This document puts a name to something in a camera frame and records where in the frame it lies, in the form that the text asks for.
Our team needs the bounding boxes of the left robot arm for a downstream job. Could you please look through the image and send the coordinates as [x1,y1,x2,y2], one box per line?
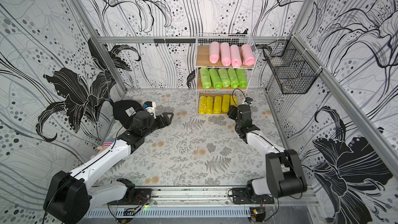
[43,110,174,224]

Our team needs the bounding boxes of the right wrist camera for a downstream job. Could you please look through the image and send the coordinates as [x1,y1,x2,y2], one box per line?
[244,97,253,106]

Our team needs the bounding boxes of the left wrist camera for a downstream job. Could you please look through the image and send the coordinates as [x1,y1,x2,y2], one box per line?
[143,101,156,118]

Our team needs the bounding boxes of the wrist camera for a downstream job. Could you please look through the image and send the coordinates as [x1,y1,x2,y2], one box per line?
[244,97,253,106]
[143,101,156,118]

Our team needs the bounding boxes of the black cap with label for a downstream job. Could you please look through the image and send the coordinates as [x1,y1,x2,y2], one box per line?
[112,100,144,129]

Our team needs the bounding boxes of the yellow roll front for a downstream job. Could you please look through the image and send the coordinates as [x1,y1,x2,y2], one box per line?
[213,96,222,114]

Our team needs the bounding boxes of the green roll front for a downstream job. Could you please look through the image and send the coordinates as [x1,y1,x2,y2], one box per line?
[228,68,239,89]

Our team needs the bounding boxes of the green roll dark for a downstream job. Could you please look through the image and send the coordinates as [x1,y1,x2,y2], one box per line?
[209,68,223,89]

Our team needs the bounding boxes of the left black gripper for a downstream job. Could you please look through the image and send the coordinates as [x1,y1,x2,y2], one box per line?
[141,112,174,137]

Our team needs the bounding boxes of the pink plush toy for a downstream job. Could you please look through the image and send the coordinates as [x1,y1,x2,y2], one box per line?
[90,135,116,159]

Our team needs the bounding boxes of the black wire wall basket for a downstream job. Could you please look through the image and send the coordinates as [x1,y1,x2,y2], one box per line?
[262,37,318,95]

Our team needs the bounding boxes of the white slotted cable duct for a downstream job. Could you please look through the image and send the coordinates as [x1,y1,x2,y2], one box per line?
[85,207,251,219]

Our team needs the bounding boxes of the pale green roll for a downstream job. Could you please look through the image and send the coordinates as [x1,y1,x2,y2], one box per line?
[218,68,230,88]

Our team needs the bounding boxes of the yellow roll with label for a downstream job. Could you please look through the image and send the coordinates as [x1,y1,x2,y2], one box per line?
[198,95,207,114]

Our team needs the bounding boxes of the pink roll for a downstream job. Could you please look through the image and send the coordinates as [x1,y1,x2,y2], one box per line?
[241,44,256,66]
[220,43,231,67]
[230,45,242,68]
[209,41,220,64]

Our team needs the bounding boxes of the white wire three-tier shelf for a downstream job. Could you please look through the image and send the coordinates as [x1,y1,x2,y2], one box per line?
[194,33,259,115]

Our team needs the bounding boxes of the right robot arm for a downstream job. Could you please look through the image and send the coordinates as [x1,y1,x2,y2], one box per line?
[228,104,307,199]

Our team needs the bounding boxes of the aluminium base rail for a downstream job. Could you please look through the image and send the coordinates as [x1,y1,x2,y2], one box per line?
[86,185,321,208]

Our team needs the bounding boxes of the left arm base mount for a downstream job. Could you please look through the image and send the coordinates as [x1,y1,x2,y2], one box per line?
[115,178,152,206]

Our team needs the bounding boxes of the green roll sideways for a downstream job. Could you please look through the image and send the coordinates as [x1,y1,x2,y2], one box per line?
[235,68,248,88]

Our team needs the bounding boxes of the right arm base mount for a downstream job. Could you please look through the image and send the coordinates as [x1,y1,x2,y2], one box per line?
[228,188,275,205]

